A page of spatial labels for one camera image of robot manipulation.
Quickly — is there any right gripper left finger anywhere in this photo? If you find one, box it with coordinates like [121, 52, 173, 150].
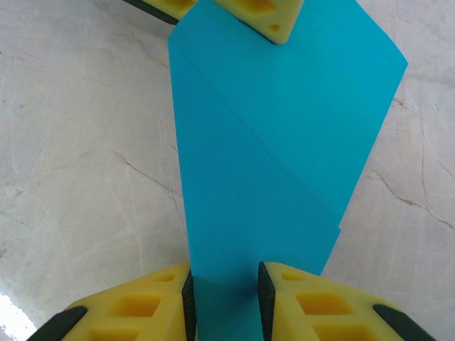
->
[33, 261, 197, 341]

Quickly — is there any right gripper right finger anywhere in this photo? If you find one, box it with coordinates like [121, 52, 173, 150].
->
[257, 261, 433, 341]

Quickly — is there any teal cloth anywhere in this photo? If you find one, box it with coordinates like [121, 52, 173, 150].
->
[166, 0, 409, 341]

